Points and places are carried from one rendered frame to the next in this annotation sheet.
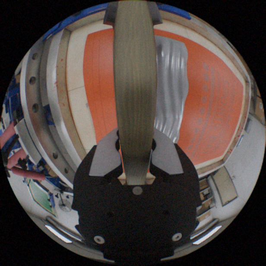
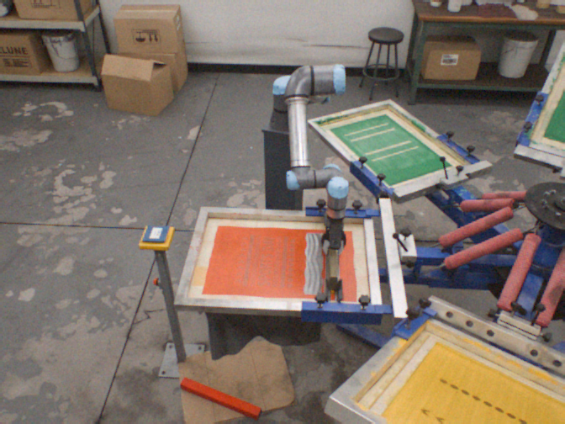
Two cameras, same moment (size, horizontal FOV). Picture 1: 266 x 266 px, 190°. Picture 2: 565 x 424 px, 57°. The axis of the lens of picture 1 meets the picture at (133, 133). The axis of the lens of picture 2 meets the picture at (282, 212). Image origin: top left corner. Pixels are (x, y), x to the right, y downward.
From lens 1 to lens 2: 2.06 m
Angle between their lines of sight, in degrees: 18
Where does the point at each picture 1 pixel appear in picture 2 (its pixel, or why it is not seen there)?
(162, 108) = (319, 264)
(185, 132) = (301, 254)
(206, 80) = (290, 278)
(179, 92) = (310, 270)
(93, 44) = (351, 294)
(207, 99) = (287, 269)
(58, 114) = (370, 263)
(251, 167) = not seen: outside the picture
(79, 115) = (361, 266)
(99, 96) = (348, 271)
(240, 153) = not seen: outside the picture
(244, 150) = not seen: outside the picture
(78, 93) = (360, 274)
